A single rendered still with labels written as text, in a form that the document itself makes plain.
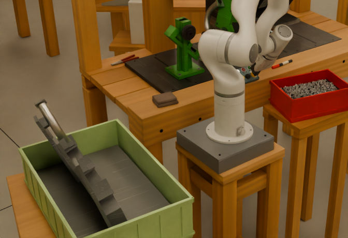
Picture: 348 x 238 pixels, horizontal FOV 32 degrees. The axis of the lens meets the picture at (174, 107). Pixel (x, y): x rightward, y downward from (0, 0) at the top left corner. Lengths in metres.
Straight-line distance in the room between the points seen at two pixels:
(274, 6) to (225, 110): 0.51
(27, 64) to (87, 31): 2.45
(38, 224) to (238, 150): 0.79
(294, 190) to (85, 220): 1.14
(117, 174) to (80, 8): 0.95
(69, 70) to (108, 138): 2.75
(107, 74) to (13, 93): 2.01
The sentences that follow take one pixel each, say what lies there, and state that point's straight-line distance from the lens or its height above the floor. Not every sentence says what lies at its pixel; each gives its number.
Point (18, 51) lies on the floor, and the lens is 5.70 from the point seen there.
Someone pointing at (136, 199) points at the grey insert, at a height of 0.85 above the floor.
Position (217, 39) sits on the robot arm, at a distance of 2.23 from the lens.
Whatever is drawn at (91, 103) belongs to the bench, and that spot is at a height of 0.70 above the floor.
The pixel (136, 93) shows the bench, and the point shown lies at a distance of 2.81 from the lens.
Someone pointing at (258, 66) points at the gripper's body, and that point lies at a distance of 2.72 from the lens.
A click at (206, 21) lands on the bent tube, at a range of 3.04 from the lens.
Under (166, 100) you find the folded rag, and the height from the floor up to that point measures 0.93.
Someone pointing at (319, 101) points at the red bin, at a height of 0.88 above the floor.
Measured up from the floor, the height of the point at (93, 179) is 0.92.
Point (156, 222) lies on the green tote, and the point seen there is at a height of 0.91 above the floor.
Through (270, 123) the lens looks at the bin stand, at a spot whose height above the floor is 0.73.
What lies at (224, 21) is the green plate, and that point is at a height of 1.11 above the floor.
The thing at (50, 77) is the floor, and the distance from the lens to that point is 5.10.
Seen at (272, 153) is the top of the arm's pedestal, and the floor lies 0.85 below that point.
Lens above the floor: 2.19
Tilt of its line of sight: 29 degrees down
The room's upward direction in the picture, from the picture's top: 2 degrees counter-clockwise
